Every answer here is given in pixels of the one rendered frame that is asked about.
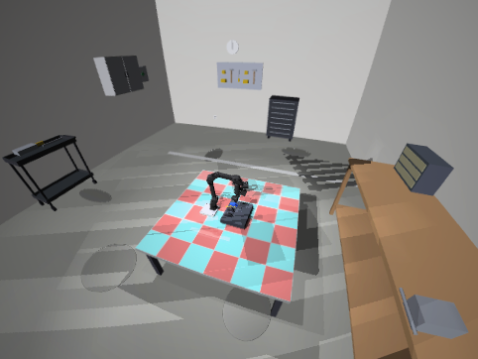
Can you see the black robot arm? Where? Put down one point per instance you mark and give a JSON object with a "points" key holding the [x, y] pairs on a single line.
{"points": [[237, 181]]}

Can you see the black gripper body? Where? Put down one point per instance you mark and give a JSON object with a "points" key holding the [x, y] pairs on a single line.
{"points": [[235, 197]]}

